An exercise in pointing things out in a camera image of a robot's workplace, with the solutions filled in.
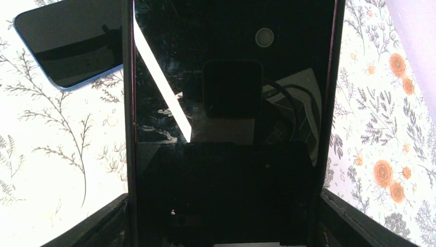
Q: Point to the floral patterned table mat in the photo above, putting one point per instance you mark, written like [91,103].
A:
[63,154]

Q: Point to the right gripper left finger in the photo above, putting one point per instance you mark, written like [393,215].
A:
[106,227]

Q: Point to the black smartphone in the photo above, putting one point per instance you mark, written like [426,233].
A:
[74,42]

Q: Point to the black phone-shaped object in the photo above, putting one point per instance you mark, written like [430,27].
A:
[228,113]

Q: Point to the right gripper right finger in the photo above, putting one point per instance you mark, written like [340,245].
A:
[341,224]

